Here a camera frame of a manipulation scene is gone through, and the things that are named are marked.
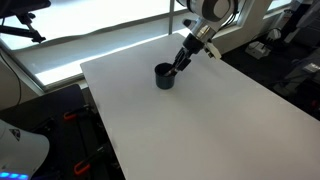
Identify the black wall cable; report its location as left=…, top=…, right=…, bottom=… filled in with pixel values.
left=0, top=49, right=23, bottom=108

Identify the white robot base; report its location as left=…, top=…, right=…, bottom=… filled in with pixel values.
left=0, top=118, right=51, bottom=180

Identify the black tripod stand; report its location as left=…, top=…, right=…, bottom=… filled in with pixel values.
left=0, top=0, right=53, bottom=44

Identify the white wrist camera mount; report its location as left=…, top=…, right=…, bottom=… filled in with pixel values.
left=203, top=41, right=222, bottom=61

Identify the dark green ceramic mug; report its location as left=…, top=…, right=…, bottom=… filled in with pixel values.
left=154, top=62, right=179, bottom=90

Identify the white power adapter box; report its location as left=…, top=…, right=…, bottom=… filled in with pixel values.
left=245, top=40, right=272, bottom=60

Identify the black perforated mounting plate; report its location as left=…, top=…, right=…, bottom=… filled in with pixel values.
left=31, top=104, right=113, bottom=180

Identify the gray chair base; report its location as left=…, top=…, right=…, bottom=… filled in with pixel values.
left=273, top=49, right=320, bottom=98

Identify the black clamp with orange handle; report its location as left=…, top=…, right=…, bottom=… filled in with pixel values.
left=62, top=103, right=96, bottom=122
left=73, top=143, right=111, bottom=177

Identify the gray window sill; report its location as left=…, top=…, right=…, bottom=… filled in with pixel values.
left=0, top=13, right=201, bottom=92

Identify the gray window mullion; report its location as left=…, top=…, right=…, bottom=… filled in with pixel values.
left=167, top=0, right=177, bottom=35

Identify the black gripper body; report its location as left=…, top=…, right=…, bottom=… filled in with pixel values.
left=181, top=32, right=205, bottom=57

